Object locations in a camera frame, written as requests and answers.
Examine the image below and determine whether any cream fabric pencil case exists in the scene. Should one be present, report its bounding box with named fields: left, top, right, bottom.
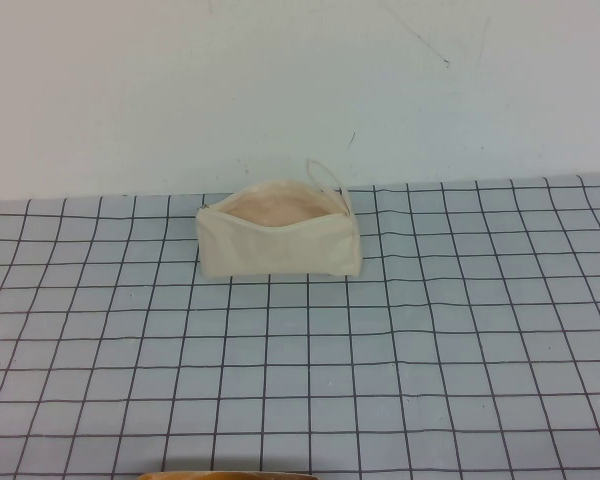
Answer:
left=196, top=158, right=360, bottom=279

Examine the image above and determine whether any orange brown curved object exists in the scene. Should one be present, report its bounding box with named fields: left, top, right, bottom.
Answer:
left=138, top=469, right=321, bottom=480

